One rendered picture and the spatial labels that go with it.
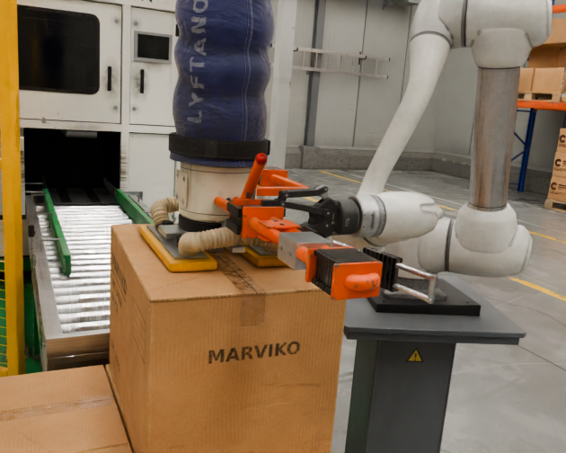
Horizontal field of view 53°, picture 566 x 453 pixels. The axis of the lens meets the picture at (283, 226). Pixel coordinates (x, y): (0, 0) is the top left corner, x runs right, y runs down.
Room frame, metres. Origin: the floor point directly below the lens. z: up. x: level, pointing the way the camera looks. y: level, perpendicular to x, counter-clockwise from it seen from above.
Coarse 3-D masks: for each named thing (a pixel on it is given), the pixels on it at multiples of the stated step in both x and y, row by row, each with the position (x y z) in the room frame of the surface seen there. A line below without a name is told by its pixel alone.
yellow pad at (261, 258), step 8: (248, 248) 1.27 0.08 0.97; (256, 248) 1.25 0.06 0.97; (248, 256) 1.23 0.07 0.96; (256, 256) 1.20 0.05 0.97; (264, 256) 1.21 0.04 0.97; (272, 256) 1.21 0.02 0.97; (256, 264) 1.19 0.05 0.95; (264, 264) 1.19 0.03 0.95; (272, 264) 1.20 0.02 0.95; (280, 264) 1.21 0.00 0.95
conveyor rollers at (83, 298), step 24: (72, 216) 3.32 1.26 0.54; (96, 216) 3.38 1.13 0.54; (120, 216) 3.44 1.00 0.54; (72, 240) 2.74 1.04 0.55; (96, 240) 2.78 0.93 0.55; (72, 264) 2.38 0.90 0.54; (96, 264) 2.43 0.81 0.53; (72, 288) 2.06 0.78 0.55; (96, 288) 2.09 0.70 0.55; (72, 312) 1.87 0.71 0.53; (96, 312) 1.84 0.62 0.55
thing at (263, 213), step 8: (232, 200) 1.11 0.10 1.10; (240, 200) 1.11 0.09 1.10; (248, 200) 1.12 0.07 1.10; (256, 200) 1.13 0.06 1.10; (232, 208) 1.07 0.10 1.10; (240, 208) 1.05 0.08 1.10; (248, 208) 1.04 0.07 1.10; (256, 208) 1.05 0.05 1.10; (264, 208) 1.05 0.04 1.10; (272, 208) 1.06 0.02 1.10; (280, 208) 1.07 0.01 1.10; (232, 216) 1.09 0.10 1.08; (240, 216) 1.04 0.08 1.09; (248, 216) 1.04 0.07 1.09; (256, 216) 1.05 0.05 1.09; (264, 216) 1.05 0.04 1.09; (272, 216) 1.06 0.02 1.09; (280, 216) 1.07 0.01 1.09; (232, 224) 1.07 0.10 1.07; (240, 224) 1.05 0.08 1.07; (248, 224) 1.04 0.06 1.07; (240, 232) 1.04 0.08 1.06; (248, 232) 1.04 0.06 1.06; (256, 232) 1.05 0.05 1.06
